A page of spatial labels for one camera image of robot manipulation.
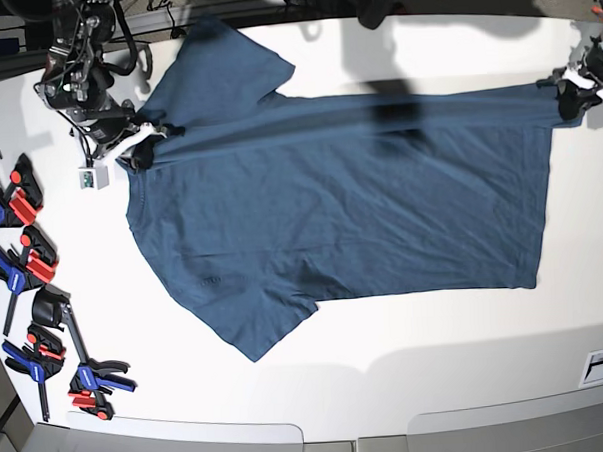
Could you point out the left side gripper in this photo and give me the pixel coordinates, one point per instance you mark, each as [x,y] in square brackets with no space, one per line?
[580,84]

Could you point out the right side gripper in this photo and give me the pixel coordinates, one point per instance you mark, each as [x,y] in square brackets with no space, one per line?
[119,126]

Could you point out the blue T-shirt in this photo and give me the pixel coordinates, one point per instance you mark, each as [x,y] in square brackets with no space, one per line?
[268,205]

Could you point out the robot arm on right side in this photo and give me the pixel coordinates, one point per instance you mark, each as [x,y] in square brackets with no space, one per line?
[92,45]

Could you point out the blue red clamp top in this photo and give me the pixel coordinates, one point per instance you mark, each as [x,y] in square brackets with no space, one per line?
[22,199]

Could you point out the blue red clamp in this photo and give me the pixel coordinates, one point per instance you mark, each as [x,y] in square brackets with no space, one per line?
[32,269]
[22,199]
[94,381]
[41,359]

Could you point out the blue red clamp bottom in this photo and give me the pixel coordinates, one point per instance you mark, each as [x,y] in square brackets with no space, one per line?
[94,381]

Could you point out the grey chair right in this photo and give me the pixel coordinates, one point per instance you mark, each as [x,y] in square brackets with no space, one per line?
[568,422]

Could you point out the right side wrist camera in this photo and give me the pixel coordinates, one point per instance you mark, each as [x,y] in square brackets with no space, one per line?
[96,177]

